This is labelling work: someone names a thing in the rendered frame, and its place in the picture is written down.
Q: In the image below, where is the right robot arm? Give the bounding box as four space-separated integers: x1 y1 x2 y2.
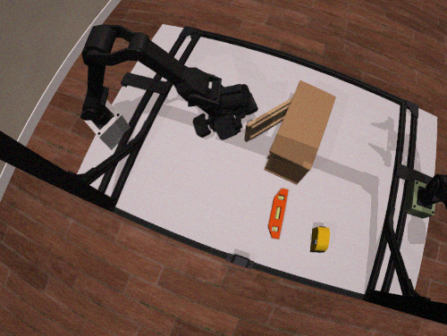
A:
417 174 447 209

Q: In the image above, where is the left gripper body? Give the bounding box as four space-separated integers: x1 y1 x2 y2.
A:
193 93 257 138

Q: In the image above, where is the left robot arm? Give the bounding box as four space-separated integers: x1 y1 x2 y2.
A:
80 24 250 140

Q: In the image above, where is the brown wooden cabinet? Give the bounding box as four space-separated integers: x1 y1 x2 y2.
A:
244 80 336 185

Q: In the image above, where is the orange torpedo level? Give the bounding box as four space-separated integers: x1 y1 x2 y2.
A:
268 189 289 239

